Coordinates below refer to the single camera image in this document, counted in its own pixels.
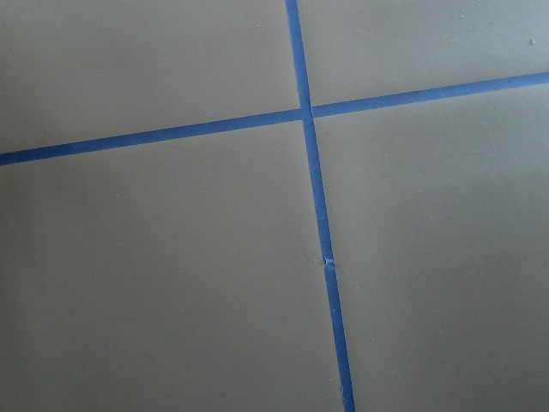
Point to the crossing blue tape line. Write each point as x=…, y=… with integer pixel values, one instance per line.
x=260, y=120

